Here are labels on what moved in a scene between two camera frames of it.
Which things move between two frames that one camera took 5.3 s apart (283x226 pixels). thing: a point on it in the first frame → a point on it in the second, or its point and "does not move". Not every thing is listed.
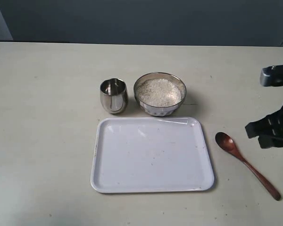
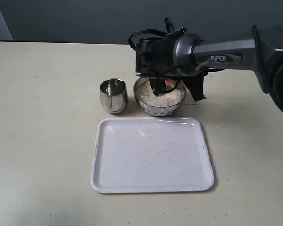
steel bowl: (159, 93) does not move
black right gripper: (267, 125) → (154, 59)
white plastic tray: (139, 154) does not move
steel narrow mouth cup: (114, 95) does not move
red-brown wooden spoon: (225, 141) → (168, 81)
